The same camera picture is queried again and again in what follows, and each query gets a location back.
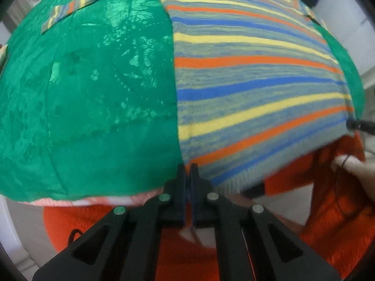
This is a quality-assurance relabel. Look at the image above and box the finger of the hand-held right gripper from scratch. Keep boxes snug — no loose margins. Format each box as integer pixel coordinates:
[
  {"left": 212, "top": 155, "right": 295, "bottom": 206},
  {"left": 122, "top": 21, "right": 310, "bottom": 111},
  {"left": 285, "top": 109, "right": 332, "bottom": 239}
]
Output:
[{"left": 346, "top": 118, "right": 375, "bottom": 136}]

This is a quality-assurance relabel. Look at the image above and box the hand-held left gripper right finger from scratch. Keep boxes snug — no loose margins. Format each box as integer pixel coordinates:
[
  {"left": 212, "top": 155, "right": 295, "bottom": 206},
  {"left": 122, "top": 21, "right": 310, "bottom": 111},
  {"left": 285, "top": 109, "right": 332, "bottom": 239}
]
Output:
[{"left": 190, "top": 163, "right": 341, "bottom": 281}]

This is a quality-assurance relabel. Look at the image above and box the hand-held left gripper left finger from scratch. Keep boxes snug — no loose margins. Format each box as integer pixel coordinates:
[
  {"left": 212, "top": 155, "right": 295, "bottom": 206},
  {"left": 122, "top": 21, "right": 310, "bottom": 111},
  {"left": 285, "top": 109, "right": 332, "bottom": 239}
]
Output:
[{"left": 32, "top": 164, "right": 187, "bottom": 281}]

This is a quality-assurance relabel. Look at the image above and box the multicolour striped knit sweater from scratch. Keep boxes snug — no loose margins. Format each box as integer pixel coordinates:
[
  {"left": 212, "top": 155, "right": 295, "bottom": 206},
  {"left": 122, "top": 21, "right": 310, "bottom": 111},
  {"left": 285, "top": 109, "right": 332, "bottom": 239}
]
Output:
[{"left": 41, "top": 0, "right": 353, "bottom": 195}]

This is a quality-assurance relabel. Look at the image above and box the person's right forearm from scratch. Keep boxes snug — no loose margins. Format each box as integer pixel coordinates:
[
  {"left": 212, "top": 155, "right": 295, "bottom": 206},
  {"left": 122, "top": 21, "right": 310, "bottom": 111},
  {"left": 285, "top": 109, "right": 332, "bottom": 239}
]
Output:
[{"left": 330, "top": 155, "right": 375, "bottom": 213}]

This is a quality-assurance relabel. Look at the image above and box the pink striped bed sheet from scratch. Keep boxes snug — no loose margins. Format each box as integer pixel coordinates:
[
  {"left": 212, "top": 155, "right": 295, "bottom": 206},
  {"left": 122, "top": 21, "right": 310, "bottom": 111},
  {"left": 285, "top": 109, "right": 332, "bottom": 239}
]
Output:
[{"left": 23, "top": 188, "right": 165, "bottom": 209}]

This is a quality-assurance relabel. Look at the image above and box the person's orange fleece clothing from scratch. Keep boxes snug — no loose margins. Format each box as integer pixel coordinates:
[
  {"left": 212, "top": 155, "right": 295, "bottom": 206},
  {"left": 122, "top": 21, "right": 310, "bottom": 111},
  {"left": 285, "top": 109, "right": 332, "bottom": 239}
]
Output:
[{"left": 42, "top": 132, "right": 370, "bottom": 281}]

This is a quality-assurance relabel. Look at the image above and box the green patterned blanket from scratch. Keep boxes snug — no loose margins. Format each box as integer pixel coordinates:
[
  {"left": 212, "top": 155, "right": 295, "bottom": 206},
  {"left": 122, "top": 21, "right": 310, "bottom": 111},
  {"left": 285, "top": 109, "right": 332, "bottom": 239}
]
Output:
[{"left": 0, "top": 0, "right": 367, "bottom": 202}]

